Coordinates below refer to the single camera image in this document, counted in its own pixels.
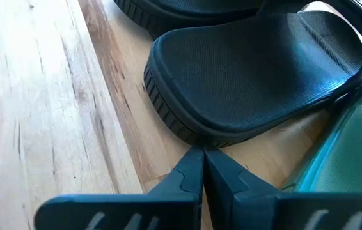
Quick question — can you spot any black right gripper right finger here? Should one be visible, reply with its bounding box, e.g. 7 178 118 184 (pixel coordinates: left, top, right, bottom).
203 146 362 230

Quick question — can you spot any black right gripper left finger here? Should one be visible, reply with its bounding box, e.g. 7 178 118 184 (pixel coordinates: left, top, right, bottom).
33 145 205 230

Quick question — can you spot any teal green rubber slide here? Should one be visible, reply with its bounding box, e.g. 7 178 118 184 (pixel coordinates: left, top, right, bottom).
282 76 362 194

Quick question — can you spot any black rubber slide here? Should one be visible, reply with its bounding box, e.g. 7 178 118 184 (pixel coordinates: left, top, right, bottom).
143 0 362 149
113 0 265 41

